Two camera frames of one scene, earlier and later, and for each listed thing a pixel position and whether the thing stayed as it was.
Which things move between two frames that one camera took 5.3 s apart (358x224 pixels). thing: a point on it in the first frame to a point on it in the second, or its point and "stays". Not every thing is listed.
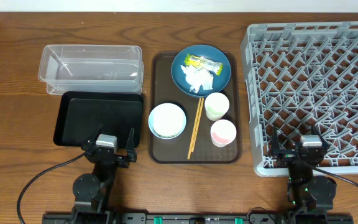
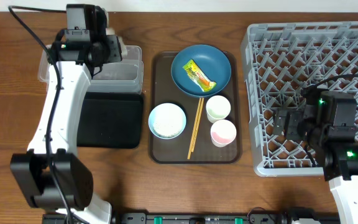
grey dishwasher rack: x=304 y=75 stays
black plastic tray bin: x=83 y=115 stays
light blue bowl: x=167 y=121 stays
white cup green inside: x=216 y=105 stays
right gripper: x=276 y=151 to x=294 y=116
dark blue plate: x=201 y=70 stays
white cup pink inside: x=222 y=132 stays
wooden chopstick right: x=197 y=125 stays
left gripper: x=105 y=156 to x=117 y=48
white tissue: x=196 y=78 to x=110 y=31
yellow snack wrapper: x=204 y=63 to x=194 y=73
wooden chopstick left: x=194 y=129 stays
